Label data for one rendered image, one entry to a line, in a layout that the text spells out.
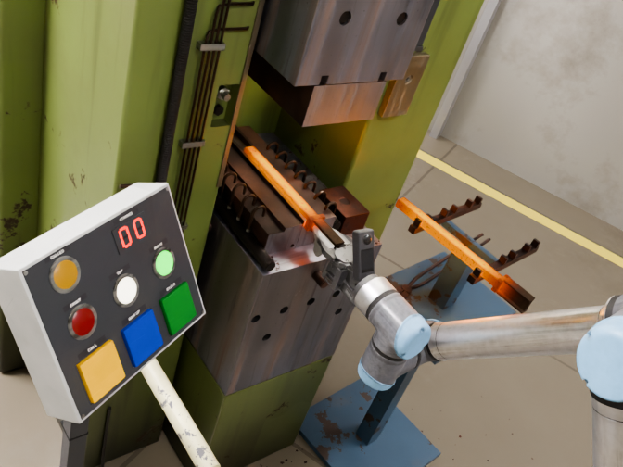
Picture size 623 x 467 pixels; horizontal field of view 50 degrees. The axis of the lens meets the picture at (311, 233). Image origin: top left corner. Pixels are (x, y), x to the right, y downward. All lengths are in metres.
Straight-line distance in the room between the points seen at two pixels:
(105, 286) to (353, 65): 0.65
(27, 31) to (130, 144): 0.44
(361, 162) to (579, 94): 2.66
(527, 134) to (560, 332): 3.19
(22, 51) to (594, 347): 1.35
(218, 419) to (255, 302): 0.46
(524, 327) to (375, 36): 0.64
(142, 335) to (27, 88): 0.79
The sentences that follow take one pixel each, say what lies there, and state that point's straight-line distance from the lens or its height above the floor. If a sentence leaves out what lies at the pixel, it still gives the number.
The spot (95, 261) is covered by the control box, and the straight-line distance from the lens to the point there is 1.13.
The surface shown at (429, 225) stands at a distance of 1.78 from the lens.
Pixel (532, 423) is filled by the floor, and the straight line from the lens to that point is 2.91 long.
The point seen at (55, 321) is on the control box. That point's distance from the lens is 1.09.
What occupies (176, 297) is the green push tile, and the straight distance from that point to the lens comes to 1.26.
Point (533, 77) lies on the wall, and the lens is 4.35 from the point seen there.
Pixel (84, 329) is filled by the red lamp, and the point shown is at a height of 1.08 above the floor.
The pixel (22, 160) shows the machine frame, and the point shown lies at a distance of 1.88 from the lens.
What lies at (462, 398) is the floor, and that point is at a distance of 2.82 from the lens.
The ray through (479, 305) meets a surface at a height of 0.71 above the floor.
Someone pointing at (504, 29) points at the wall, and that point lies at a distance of 4.34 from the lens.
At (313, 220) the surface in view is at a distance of 1.58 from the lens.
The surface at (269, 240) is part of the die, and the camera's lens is 1.55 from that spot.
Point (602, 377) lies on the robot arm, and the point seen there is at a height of 1.27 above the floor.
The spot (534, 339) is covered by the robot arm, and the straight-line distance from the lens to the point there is 1.37.
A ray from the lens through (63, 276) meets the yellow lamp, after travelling 1.09.
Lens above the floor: 1.92
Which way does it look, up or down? 36 degrees down
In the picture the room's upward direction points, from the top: 20 degrees clockwise
